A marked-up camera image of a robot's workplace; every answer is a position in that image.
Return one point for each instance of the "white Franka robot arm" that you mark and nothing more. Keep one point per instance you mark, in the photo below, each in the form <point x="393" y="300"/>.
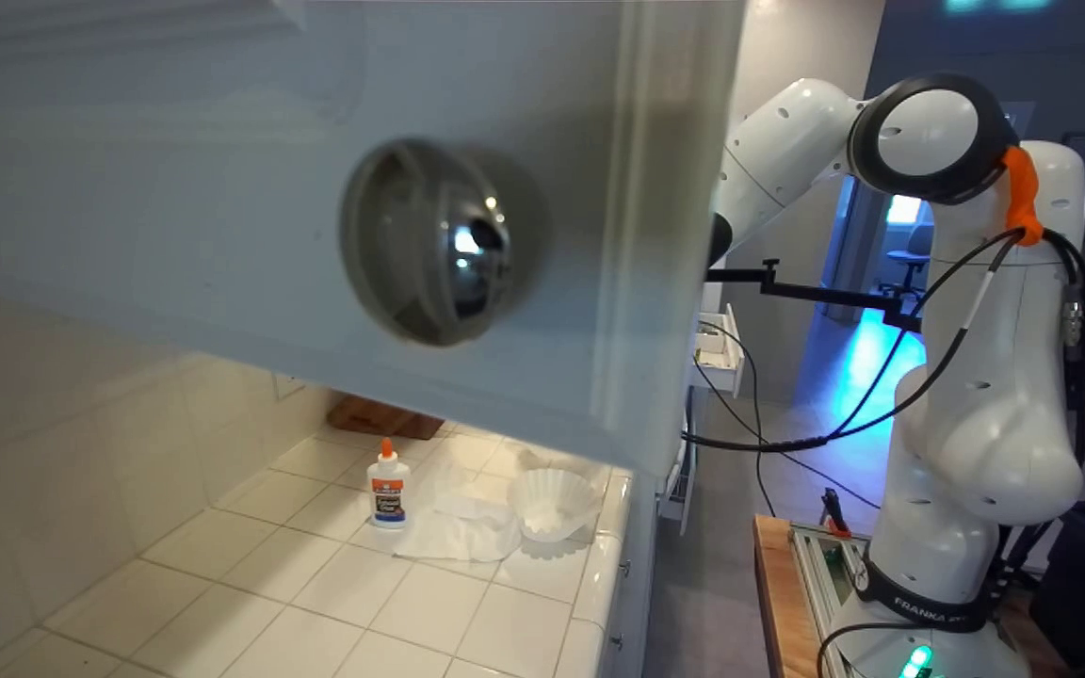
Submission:
<point x="1006" y="438"/>

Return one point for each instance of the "white paper coffee filter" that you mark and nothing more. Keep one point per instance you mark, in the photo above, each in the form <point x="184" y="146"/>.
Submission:
<point x="559" y="512"/>

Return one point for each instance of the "round chrome cabinet knob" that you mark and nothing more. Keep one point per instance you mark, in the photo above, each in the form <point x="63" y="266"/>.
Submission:
<point x="435" y="239"/>

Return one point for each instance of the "brown wooden board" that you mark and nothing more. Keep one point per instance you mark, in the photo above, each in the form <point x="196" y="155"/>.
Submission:
<point x="377" y="415"/>

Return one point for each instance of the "clear plastic sheet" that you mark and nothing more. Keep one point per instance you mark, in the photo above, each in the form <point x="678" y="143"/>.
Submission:
<point x="469" y="514"/>

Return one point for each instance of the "white glue bottle orange cap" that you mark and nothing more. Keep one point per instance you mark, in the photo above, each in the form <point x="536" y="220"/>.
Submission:
<point x="388" y="493"/>

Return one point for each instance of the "red black clamp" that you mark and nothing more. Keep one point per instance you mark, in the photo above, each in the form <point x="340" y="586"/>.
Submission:
<point x="834" y="514"/>

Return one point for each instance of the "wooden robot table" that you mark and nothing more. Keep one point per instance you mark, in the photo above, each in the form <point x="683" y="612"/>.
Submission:
<point x="776" y="605"/>

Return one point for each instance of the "metal robot mounting plate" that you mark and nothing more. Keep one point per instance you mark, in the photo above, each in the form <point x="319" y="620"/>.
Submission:
<point x="834" y="571"/>

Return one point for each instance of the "white upper cabinet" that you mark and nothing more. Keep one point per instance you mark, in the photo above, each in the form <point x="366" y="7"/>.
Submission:
<point x="189" y="164"/>

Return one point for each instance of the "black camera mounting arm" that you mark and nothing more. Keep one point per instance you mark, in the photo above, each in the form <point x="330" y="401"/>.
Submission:
<point x="820" y="293"/>

